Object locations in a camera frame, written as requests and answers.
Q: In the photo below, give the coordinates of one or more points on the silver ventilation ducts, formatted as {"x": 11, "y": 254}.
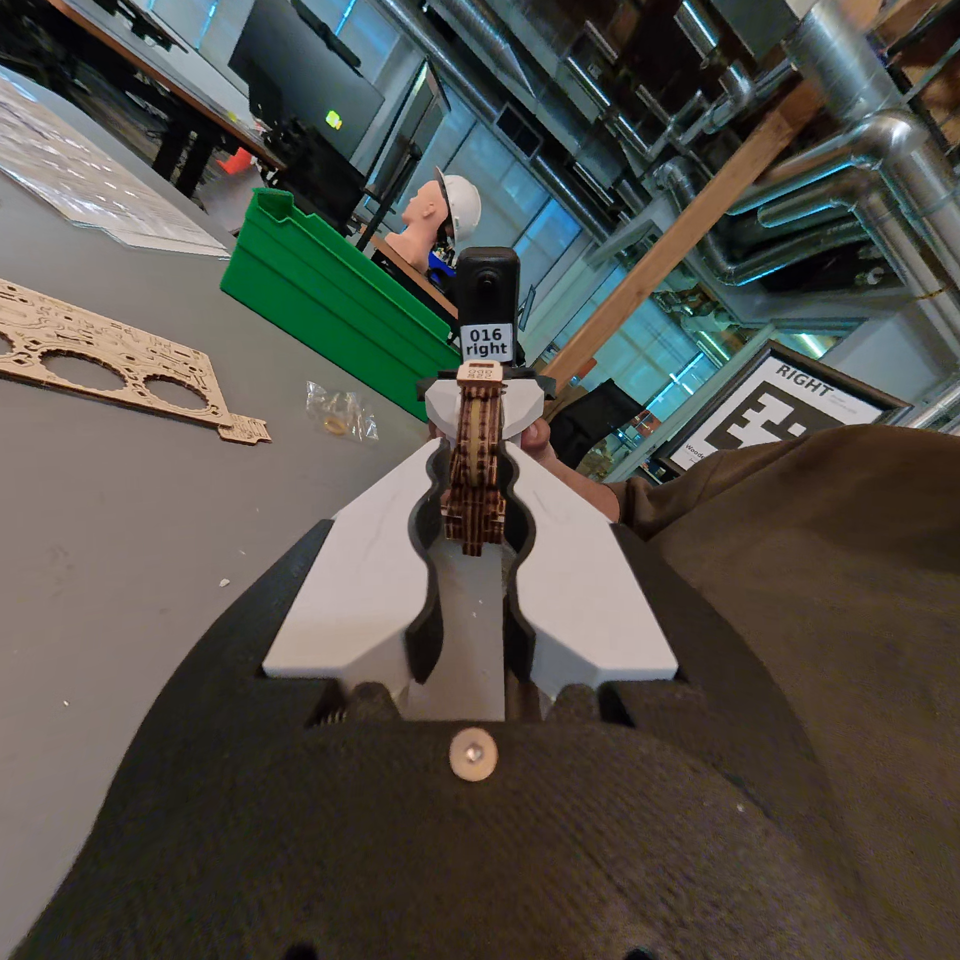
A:
{"x": 885, "y": 150}

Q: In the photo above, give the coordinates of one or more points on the wooden puzzle sheet round holes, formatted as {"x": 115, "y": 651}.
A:
{"x": 75, "y": 337}

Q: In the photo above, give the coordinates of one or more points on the green plastic bin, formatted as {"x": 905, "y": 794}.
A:
{"x": 315, "y": 292}

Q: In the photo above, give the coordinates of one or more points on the large black monitor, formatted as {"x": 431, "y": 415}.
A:
{"x": 315, "y": 75}

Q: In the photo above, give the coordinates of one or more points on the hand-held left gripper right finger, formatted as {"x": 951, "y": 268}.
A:
{"x": 592, "y": 600}

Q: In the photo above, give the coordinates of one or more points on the clear plastic sleeve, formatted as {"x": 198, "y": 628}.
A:
{"x": 75, "y": 165}

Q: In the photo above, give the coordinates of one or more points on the black framed poster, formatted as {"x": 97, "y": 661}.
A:
{"x": 787, "y": 405}

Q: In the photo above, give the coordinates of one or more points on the background wooden edge desk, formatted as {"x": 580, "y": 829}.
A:
{"x": 172, "y": 67}

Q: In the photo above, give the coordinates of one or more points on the grey desk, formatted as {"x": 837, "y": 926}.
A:
{"x": 112, "y": 562}

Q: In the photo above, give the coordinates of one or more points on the person's olive shirt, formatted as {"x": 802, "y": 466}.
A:
{"x": 825, "y": 562}

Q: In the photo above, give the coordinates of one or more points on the small wooden puzzle model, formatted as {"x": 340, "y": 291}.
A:
{"x": 474, "y": 465}

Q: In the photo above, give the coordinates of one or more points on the wooden puzzle sheet with slots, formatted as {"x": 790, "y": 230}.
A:
{"x": 244, "y": 431}

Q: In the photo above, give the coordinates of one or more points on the tall black framed screen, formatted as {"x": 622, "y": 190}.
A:
{"x": 409, "y": 135}

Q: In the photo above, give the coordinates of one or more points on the person's right forearm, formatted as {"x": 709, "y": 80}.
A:
{"x": 585, "y": 491}

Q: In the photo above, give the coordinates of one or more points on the mannequin head white hard hat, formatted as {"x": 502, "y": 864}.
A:
{"x": 431, "y": 217}

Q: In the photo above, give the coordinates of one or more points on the orange cone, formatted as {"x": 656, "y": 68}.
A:
{"x": 238, "y": 161}

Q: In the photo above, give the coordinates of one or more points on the small clear plastic bag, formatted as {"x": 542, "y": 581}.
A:
{"x": 337, "y": 412}

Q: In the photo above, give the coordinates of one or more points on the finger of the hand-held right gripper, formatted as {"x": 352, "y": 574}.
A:
{"x": 521, "y": 409}
{"x": 442, "y": 409}

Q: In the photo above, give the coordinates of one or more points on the black fabric chair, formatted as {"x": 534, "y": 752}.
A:
{"x": 592, "y": 420}

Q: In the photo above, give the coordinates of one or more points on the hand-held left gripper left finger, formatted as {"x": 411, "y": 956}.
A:
{"x": 345, "y": 600}

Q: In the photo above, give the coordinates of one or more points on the person's right hand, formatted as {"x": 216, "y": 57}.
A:
{"x": 540, "y": 444}

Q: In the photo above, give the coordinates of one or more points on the wooden support beam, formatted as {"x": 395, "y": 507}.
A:
{"x": 675, "y": 240}

